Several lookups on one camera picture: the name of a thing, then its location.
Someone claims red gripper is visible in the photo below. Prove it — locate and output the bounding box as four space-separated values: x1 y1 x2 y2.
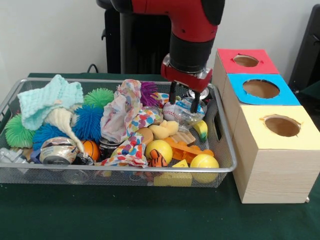
160 61 213 114

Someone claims crushed clear plastic bottle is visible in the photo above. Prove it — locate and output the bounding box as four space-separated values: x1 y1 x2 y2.
174 97 208 129

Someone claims polka dot cloth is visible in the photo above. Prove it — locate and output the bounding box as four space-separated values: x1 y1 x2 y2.
94 136 149 168
101 78 163 144

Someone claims mint green muslin cloth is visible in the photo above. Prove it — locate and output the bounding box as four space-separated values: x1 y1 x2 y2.
17 74 85 131

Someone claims wooden three-hole box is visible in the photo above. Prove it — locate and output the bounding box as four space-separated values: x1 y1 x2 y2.
211 48 320 205

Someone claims white baseball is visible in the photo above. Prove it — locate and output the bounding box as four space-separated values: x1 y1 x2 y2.
162 101 181 123

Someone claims yellow toy banana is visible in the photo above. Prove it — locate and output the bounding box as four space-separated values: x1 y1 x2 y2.
194 120 209 143

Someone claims orange block toy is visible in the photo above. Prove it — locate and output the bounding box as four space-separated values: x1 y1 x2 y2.
163 137 215 162

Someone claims yellow ball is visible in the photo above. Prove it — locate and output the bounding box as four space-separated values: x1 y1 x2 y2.
144 139 173 163

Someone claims blue spiky ball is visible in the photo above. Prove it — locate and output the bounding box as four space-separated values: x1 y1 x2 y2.
72 104 105 144

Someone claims cream muslin cloth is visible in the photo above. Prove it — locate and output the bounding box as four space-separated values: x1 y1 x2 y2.
43 104 86 154

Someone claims dark green table cloth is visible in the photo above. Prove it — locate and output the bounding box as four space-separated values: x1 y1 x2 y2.
0 72 320 240
299 79 320 97

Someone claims black upright stand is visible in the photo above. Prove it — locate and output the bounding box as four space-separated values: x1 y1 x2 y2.
287 3 320 97

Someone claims crushed cream can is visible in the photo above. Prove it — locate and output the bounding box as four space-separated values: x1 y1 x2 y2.
39 136 80 165

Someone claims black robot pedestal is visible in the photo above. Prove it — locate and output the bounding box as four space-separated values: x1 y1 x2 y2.
96 0 173 75

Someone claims black looped cable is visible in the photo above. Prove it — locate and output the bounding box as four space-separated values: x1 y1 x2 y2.
86 63 101 74

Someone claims silver wire mesh bin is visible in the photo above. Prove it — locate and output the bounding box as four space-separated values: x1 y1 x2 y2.
0 77 238 188

